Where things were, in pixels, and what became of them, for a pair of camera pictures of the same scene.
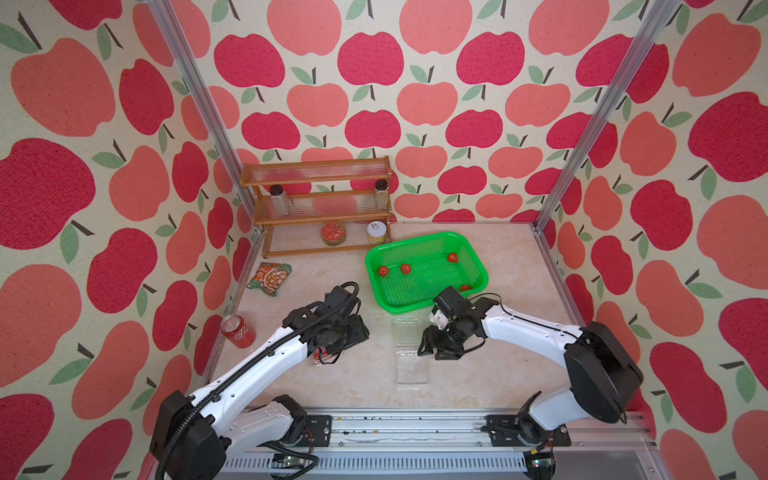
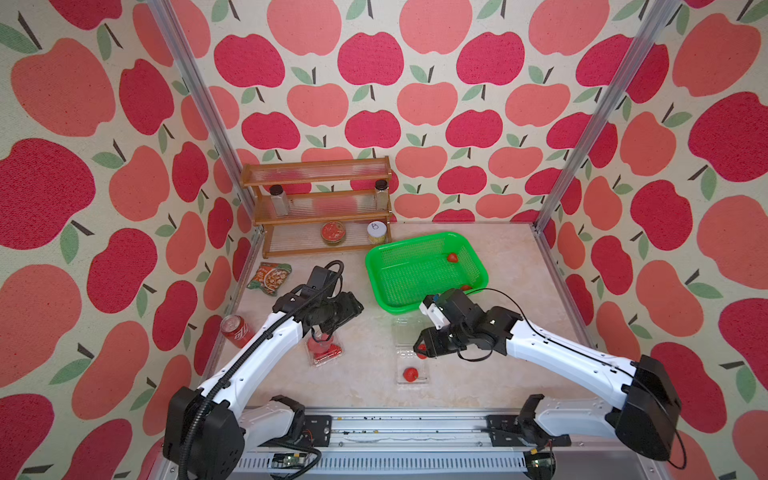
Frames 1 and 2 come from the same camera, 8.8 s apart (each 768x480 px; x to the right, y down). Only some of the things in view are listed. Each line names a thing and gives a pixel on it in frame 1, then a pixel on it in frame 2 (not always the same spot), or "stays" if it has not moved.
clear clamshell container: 322,357 stays
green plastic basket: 408,275 stays
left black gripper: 361,332 -> 352,306
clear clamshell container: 408,368 stays
